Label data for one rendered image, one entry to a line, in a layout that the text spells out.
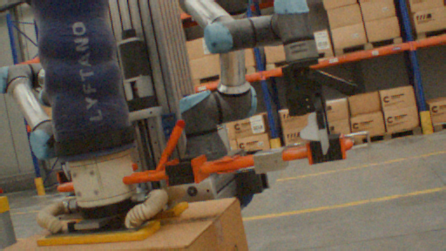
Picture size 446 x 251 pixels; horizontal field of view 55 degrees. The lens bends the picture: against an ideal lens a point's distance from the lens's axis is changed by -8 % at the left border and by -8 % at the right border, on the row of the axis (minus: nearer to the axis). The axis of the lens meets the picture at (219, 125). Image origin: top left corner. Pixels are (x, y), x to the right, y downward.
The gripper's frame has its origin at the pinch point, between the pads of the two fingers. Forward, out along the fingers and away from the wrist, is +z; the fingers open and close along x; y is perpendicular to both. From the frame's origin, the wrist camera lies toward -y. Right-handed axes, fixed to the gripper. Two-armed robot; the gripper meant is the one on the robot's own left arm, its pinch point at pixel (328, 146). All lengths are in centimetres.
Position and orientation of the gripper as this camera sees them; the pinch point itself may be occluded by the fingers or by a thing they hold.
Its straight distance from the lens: 105.8
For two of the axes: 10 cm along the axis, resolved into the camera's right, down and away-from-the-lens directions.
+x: -3.1, 1.1, -9.5
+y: -9.3, 1.8, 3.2
